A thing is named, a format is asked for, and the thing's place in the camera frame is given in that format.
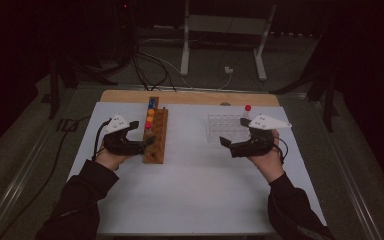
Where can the person's right hand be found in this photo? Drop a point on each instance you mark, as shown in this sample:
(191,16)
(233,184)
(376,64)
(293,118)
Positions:
(268,166)

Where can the orange capped test tube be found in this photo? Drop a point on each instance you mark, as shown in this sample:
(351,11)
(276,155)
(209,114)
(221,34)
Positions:
(150,119)
(151,112)

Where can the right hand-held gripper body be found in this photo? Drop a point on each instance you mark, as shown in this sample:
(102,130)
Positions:
(256,143)

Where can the black floor socket plate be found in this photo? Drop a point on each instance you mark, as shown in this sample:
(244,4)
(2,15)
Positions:
(67,125)

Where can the clear plastic test tube rack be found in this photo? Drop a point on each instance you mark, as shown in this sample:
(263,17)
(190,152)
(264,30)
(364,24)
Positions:
(226,128)

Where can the metal floor rail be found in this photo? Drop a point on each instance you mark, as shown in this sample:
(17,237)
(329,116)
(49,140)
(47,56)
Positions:
(16,186)
(350,173)

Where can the white metal stand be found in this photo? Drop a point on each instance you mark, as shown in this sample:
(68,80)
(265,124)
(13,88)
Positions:
(226,25)

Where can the person's left hand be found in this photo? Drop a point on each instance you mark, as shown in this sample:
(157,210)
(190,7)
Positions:
(111,160)

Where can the white table mat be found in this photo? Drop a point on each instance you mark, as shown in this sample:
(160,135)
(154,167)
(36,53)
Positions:
(193,193)

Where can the black metal stand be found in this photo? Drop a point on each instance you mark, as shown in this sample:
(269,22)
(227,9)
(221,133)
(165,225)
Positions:
(55,86)
(326,96)

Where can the wooden test tube rack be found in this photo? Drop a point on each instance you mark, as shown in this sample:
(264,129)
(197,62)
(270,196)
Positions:
(156,146)

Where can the blue capped test tube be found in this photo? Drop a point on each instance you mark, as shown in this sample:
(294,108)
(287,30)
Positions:
(152,100)
(151,106)

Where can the wooden board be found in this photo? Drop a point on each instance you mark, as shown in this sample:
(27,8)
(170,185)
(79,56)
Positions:
(190,97)

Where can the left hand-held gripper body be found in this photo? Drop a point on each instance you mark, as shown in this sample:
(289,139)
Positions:
(116,125)

